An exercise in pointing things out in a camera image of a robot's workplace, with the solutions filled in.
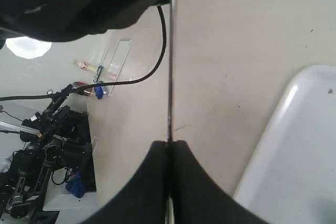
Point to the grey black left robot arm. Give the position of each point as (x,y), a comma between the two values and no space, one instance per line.
(68,20)

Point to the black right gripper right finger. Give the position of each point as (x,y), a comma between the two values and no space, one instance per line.
(196,197)

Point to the blue cloth on floor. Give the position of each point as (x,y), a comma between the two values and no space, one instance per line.
(75,186)

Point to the thin metal skewer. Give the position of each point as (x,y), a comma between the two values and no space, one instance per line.
(170,93)

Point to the white plastic tray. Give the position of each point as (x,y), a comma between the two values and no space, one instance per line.
(290,177)

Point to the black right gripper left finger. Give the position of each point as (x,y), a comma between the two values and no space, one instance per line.
(143,198)

